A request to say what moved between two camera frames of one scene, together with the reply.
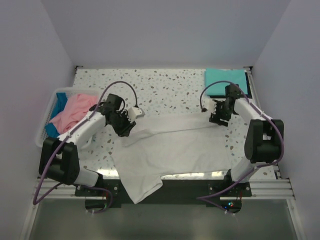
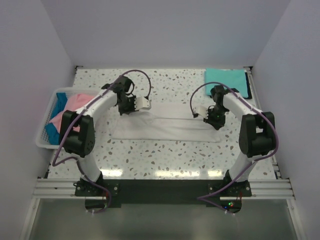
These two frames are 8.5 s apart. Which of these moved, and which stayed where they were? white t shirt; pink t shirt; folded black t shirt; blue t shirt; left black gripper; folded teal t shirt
Moved: white t shirt; left black gripper
Stayed: pink t shirt; folded black t shirt; folded teal t shirt; blue t shirt
